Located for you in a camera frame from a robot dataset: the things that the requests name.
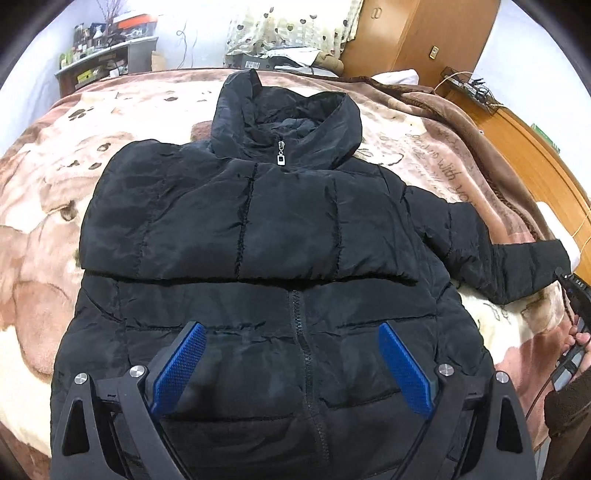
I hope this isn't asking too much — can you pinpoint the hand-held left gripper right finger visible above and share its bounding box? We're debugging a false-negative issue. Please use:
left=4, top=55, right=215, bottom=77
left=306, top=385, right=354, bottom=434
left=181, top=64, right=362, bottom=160
left=378, top=322, right=539, bottom=480

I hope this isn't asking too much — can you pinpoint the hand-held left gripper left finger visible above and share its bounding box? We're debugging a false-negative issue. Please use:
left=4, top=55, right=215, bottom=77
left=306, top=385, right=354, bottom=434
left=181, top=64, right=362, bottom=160
left=50, top=322, right=213, bottom=480

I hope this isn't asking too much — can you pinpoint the black puffer jacket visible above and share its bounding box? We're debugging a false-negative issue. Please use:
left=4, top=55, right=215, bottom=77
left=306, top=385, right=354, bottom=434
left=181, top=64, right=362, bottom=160
left=48, top=69, right=573, bottom=480

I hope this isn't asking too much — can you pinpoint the person's right forearm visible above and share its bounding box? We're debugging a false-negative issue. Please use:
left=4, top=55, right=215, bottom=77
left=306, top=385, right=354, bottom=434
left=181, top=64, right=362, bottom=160
left=544, top=379, right=591, bottom=462

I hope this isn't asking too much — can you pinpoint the person's right hand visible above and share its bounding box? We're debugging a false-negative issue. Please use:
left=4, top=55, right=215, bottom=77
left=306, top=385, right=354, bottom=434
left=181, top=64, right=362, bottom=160
left=569, top=323, right=591, bottom=354

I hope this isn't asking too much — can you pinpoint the white mattress sheet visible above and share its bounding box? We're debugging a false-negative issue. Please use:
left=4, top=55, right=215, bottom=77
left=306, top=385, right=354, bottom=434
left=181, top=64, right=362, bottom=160
left=536, top=202, right=583, bottom=271

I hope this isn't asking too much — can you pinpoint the brown printed blanket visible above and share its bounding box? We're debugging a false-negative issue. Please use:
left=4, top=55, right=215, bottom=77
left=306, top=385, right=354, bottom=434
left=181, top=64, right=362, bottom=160
left=0, top=67, right=583, bottom=462

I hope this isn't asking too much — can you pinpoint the white pillow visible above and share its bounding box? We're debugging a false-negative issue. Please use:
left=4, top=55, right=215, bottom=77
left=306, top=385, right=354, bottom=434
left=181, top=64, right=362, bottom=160
left=374, top=68, right=419, bottom=86

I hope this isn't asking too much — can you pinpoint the wooden wardrobe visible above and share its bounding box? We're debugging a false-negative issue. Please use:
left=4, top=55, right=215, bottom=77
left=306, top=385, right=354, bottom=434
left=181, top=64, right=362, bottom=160
left=342, top=0, right=502, bottom=81

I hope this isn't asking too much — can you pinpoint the cardboard box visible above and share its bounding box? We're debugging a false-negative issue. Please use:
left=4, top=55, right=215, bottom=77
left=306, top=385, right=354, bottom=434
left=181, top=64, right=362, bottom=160
left=225, top=51, right=278, bottom=70

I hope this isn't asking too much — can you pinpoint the grey storage box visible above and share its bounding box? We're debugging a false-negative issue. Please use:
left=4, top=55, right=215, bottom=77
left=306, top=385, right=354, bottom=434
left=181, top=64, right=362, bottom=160
left=128, top=39, right=159, bottom=73

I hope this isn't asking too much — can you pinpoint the cluttered grey shelf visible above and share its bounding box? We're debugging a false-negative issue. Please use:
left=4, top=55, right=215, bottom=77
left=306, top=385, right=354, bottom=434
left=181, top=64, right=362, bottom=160
left=54, top=11, right=160, bottom=95

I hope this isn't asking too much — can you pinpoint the brown plush toy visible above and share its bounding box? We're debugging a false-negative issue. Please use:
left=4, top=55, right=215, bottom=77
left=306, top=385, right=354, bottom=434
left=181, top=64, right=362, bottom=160
left=316, top=52, right=346, bottom=75

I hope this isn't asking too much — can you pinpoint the heart print curtain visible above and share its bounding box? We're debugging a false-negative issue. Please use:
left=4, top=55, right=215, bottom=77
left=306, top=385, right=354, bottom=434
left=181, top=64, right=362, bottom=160
left=226, top=0, right=363, bottom=56

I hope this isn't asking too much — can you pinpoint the wooden bed frame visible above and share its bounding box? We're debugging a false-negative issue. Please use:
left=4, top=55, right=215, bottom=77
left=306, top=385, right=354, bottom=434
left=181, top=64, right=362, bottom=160
left=445, top=88, right=591, bottom=241

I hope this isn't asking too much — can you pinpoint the power strip with cables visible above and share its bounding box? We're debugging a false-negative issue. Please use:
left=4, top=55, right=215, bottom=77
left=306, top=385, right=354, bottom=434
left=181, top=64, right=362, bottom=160
left=438, top=67, right=502, bottom=112

